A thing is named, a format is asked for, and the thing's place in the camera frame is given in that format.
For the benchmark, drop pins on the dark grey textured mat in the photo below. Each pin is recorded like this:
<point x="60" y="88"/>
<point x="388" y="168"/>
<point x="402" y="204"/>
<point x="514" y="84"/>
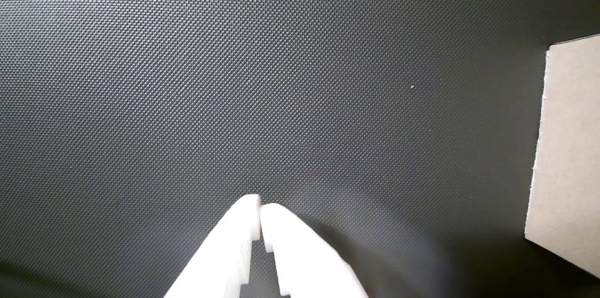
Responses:
<point x="234" y="78"/>

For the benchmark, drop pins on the small open cardboard box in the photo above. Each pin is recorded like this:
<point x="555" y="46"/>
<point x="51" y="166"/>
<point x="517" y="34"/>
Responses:
<point x="569" y="148"/>

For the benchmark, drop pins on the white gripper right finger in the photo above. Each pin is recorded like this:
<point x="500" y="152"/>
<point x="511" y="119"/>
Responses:
<point x="304" y="260"/>

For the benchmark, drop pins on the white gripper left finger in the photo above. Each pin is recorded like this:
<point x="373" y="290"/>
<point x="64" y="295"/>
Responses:
<point x="225" y="251"/>

